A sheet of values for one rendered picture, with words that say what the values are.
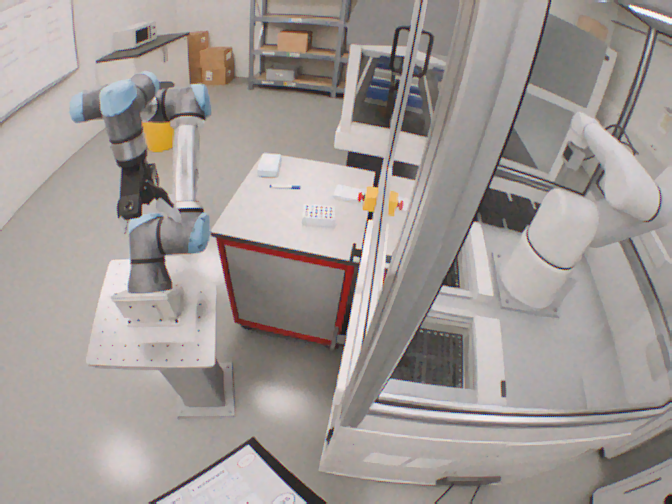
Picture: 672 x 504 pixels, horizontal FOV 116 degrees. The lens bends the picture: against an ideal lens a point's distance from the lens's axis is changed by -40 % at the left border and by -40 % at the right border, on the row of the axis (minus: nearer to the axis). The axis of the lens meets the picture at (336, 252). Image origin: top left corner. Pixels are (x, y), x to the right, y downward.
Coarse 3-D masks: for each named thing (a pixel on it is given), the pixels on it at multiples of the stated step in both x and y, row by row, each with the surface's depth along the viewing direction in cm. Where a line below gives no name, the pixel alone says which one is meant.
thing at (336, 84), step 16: (256, 0) 348; (272, 16) 373; (288, 16) 377; (304, 16) 383; (320, 16) 385; (256, 48) 410; (272, 48) 410; (320, 48) 420; (336, 48) 379; (336, 64) 395; (256, 80) 425; (272, 80) 424; (304, 80) 437; (320, 80) 443; (336, 80) 411; (336, 96) 433
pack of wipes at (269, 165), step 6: (264, 156) 160; (270, 156) 160; (276, 156) 161; (264, 162) 156; (270, 162) 156; (276, 162) 157; (258, 168) 152; (264, 168) 153; (270, 168) 153; (276, 168) 154; (258, 174) 154; (264, 174) 154; (270, 174) 154; (276, 174) 154
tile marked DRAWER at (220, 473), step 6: (222, 468) 52; (210, 474) 51; (216, 474) 51; (222, 474) 50; (228, 474) 49; (198, 480) 50; (204, 480) 50; (210, 480) 49; (216, 480) 49; (192, 486) 48; (198, 486) 48; (204, 486) 48; (210, 486) 47; (192, 492) 46; (198, 492) 46
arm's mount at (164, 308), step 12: (180, 288) 102; (120, 300) 85; (132, 300) 85; (144, 300) 86; (156, 300) 87; (168, 300) 89; (180, 300) 103; (132, 312) 89; (144, 312) 90; (156, 312) 91; (168, 312) 93; (180, 312) 100; (132, 324) 94; (144, 324) 95; (156, 324) 95; (168, 324) 96; (180, 324) 98
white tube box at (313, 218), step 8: (304, 208) 136; (320, 208) 137; (328, 208) 138; (304, 216) 133; (312, 216) 134; (328, 216) 134; (304, 224) 135; (312, 224) 135; (320, 224) 135; (328, 224) 135
